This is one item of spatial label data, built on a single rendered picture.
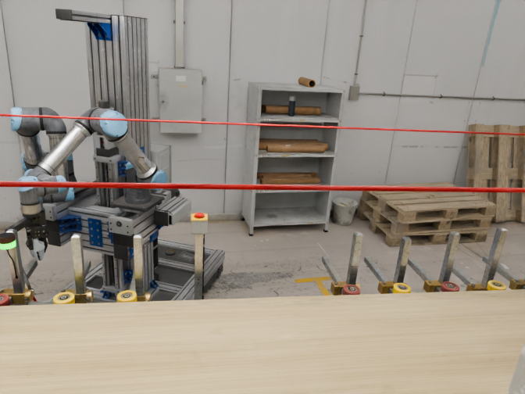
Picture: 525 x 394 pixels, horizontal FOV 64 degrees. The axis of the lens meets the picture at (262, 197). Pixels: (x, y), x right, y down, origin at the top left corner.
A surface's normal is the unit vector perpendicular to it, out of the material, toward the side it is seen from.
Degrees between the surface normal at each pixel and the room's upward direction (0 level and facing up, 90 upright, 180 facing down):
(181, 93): 90
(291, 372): 0
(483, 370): 0
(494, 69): 90
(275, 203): 90
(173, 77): 90
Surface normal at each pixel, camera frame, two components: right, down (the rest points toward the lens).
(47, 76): 0.25, 0.35
